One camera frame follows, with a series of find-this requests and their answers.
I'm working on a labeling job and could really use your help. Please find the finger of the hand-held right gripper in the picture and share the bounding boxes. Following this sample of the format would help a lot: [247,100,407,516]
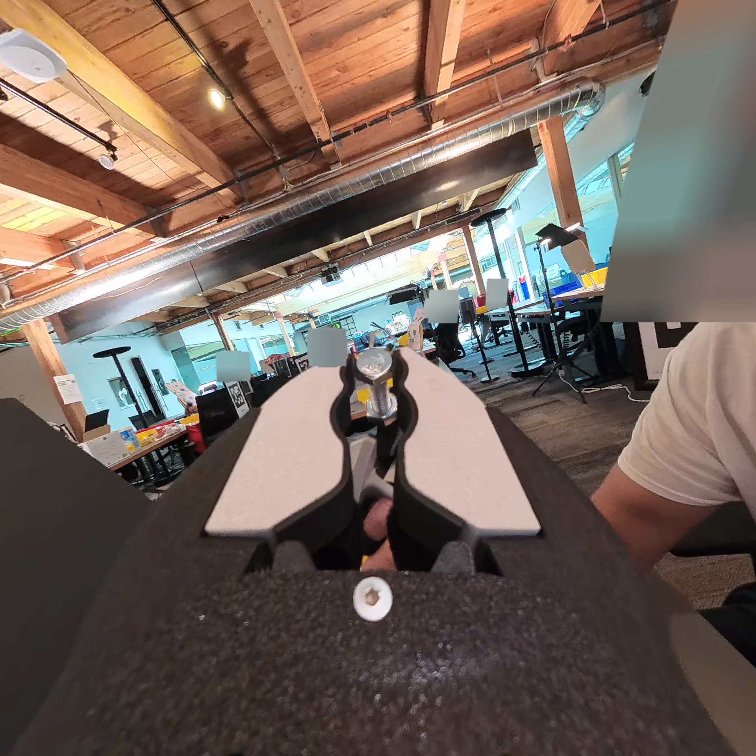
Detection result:
[350,439,392,497]

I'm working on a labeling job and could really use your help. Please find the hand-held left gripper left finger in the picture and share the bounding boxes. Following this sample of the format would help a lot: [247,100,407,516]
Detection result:
[206,348,362,538]

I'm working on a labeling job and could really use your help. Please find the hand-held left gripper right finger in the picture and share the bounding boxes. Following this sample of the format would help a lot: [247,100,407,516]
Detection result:
[393,348,543,539]

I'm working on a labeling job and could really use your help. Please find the steel hex bolt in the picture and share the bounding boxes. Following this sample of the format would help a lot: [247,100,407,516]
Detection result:
[354,347,398,423]

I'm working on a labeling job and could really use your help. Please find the person's right forearm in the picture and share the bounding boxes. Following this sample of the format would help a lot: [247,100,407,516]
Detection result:
[591,463,756,573]

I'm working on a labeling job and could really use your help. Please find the person's right hand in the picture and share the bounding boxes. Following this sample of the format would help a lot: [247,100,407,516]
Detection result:
[359,496,398,573]

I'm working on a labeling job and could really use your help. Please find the cluttered wooden table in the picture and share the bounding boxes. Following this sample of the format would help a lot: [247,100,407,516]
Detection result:
[80,410,198,488]

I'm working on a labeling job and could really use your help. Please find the wooden table with bins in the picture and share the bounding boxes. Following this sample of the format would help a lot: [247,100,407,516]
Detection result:
[475,267,609,379]

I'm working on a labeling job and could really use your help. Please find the black lamp stand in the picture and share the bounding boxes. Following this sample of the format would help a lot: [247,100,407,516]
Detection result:
[93,345,150,417]
[469,207,516,383]

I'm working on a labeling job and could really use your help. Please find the person's white shirt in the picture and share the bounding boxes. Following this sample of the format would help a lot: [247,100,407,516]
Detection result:
[617,322,756,503]

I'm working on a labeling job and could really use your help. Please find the black ceiling beam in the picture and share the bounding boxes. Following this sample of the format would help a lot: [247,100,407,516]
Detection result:
[59,129,539,343]

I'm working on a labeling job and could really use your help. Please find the black panel with wooden edge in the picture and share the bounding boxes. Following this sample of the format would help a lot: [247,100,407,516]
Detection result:
[0,397,156,751]

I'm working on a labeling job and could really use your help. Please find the person's dark trousers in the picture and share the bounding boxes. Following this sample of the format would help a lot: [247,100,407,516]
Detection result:
[700,582,756,671]

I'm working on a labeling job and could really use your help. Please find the white round ceiling speaker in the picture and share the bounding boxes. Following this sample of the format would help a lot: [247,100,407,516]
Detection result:
[0,30,69,85]

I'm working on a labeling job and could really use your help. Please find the white floor cable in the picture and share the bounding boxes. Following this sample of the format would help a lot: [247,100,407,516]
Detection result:
[582,383,652,404]

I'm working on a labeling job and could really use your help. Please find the silver spiral duct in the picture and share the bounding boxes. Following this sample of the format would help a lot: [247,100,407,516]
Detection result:
[0,78,607,333]

